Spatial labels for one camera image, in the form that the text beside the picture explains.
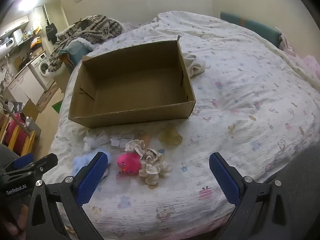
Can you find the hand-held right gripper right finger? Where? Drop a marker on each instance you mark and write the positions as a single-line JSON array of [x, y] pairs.
[[226, 180]]

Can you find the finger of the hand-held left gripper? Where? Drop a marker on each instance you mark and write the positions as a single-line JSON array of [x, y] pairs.
[[23, 160], [42, 163]]

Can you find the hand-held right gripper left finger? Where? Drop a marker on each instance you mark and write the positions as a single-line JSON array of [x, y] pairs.
[[92, 177]]

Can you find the light blue fluffy sock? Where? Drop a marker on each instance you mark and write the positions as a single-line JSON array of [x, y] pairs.
[[82, 161]]

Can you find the white sock with label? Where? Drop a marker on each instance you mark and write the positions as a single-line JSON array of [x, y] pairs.
[[96, 141]]

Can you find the pink round toy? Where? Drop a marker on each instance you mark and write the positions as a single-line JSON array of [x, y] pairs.
[[128, 163]]

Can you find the beige lace cloth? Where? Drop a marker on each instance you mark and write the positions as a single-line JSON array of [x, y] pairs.
[[151, 163]]

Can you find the translucent yellow soft pad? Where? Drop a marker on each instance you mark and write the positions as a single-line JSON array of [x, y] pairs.
[[171, 137]]

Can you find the brown cardboard box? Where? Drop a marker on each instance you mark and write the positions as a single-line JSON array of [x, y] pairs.
[[132, 85]]

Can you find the person's left hand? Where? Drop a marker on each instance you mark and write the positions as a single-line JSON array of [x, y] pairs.
[[12, 221]]

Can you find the yellow wooden rack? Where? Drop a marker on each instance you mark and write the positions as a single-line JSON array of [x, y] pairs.
[[17, 135]]

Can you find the cardboard carton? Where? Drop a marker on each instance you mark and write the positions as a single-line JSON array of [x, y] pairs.
[[31, 108]]

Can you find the green sheet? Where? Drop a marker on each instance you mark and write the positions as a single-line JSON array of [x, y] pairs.
[[56, 107]]

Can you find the patterned floor mat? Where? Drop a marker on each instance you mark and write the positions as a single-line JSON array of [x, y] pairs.
[[47, 97]]

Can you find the white cabinet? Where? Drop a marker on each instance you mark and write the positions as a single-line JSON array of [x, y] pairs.
[[23, 86]]

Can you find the white washing machine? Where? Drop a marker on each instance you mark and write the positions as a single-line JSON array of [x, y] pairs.
[[41, 66]]

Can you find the teal fleece pillow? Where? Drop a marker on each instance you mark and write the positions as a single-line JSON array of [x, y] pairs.
[[75, 51]]

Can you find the cream white cloth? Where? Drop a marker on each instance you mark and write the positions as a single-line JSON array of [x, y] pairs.
[[196, 65]]

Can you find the black hanging bag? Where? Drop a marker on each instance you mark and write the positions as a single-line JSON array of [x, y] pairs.
[[52, 32]]

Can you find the patterned knit blanket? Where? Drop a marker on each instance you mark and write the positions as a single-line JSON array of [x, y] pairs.
[[87, 31]]

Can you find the pink cloth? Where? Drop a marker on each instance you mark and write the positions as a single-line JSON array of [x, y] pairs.
[[302, 57]]

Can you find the teal cushion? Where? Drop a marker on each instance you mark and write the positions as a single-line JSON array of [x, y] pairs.
[[252, 28]]

